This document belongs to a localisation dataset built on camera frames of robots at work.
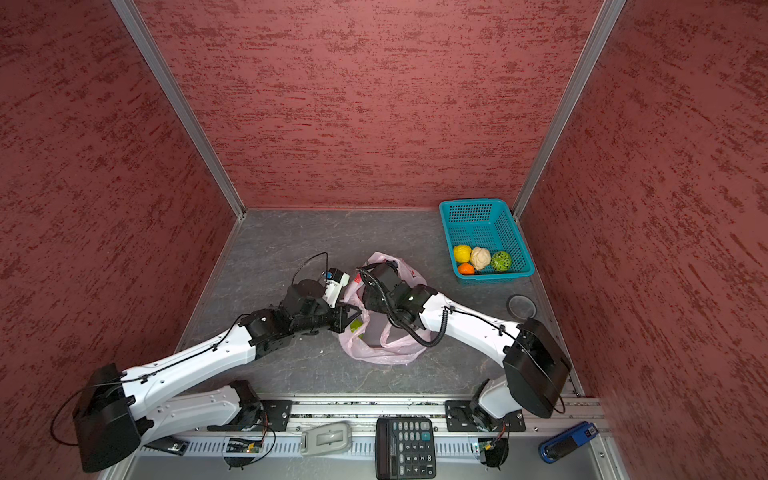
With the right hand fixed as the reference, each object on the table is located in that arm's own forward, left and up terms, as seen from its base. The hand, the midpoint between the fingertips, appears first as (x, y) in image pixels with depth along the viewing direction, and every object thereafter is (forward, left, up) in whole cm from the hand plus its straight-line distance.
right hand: (367, 305), depth 81 cm
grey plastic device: (-30, +10, -10) cm, 33 cm away
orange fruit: (+16, -32, -7) cm, 37 cm away
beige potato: (+20, -38, -7) cm, 43 cm away
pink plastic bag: (-9, -1, +1) cm, 9 cm away
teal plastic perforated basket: (+33, -44, -13) cm, 57 cm away
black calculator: (-32, -9, -10) cm, 35 cm away
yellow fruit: (+22, -32, -7) cm, 40 cm away
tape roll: (+5, -49, -13) cm, 51 cm away
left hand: (-5, +2, +3) cm, 6 cm away
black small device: (-30, +46, -8) cm, 55 cm away
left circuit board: (-30, +31, -14) cm, 46 cm away
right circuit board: (-33, -31, -12) cm, 47 cm away
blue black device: (-32, -47, -9) cm, 57 cm away
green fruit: (+19, -45, -7) cm, 49 cm away
